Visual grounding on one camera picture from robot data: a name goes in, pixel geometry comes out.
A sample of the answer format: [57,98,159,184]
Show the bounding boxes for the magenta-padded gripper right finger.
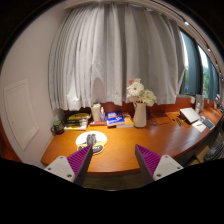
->
[134,143,184,185]

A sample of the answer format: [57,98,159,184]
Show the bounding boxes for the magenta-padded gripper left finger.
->
[43,144,94,187]

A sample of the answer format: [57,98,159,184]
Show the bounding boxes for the grey computer mouse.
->
[85,133,98,147]

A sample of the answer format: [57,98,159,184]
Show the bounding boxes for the white yellow black mouse pad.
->
[75,130,108,156]

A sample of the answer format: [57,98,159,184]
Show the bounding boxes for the dark green mug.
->
[50,120,65,136]

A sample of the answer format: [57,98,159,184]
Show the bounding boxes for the stack of yellow-covered books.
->
[63,112,92,131]

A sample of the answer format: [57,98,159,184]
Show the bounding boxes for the red-brown book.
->
[89,120,108,127]

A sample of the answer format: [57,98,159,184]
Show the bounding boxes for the white jug vase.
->
[132,102,148,129]

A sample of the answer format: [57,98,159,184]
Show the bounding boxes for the white tumbler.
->
[90,102,102,123]

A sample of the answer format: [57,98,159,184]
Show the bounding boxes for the clear sanitizer bottle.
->
[99,106,106,123]

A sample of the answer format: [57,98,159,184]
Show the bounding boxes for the blue book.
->
[106,111,126,127]

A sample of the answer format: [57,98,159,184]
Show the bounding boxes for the white paper sheet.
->
[192,120,208,133]

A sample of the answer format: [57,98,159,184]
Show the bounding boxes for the silver laptop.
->
[179,106,201,125]

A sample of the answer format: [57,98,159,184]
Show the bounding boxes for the grey backpack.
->
[204,143,224,162]

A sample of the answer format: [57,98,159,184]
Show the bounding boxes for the dark tablet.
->
[202,118,216,130]

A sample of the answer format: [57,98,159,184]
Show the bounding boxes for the white flower bouquet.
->
[126,78,158,108]

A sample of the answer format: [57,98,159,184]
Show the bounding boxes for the grey upright box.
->
[194,94,205,114]

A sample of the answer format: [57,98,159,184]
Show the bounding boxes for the dark teal curtain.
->
[208,61,221,101]
[179,31,203,96]

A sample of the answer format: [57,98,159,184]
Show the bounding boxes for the white curtain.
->
[48,2,187,112]

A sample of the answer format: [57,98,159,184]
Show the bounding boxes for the ceiling lights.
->
[184,21,223,81]

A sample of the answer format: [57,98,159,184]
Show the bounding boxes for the black cable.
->
[146,111,172,126]

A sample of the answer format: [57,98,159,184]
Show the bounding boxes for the white wall panel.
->
[3,79,40,152]

